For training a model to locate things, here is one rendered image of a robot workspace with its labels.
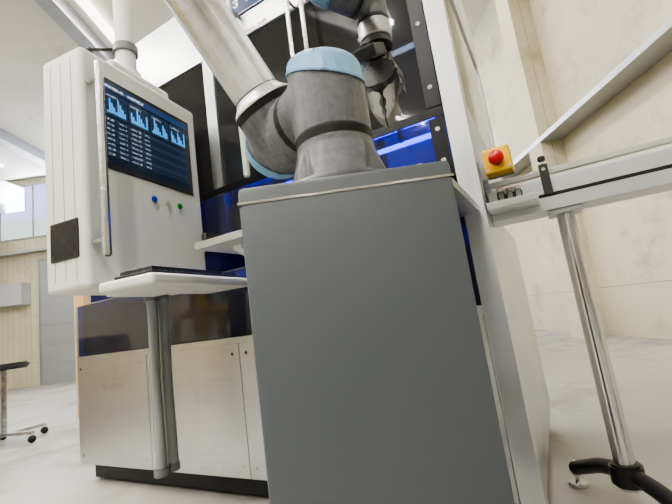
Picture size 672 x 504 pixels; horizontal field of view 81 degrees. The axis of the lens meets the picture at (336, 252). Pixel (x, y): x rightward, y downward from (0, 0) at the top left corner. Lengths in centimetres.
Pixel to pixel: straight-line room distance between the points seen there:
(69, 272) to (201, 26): 84
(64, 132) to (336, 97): 105
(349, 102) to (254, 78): 21
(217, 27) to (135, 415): 172
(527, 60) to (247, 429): 536
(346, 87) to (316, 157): 11
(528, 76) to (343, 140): 536
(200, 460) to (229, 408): 27
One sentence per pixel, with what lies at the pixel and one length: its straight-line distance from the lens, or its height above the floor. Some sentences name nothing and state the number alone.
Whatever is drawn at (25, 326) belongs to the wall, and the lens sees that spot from 1201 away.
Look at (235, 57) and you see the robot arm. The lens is 74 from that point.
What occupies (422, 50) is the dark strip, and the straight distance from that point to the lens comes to 142.
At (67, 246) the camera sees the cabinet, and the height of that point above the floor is 93.
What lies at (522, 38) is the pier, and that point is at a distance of 613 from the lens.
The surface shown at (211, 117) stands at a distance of 185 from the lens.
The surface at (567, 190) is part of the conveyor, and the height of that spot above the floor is 88.
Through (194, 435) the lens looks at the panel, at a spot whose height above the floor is 24.
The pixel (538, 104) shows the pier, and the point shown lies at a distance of 572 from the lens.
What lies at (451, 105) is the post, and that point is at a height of 120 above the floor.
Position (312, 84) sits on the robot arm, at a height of 95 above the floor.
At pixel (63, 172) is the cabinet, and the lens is 144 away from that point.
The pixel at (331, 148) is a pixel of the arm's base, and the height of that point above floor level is 85.
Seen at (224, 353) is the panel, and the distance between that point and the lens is 165.
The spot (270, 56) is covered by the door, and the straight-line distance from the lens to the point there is 175.
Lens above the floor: 63
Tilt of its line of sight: 9 degrees up
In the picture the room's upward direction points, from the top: 8 degrees counter-clockwise
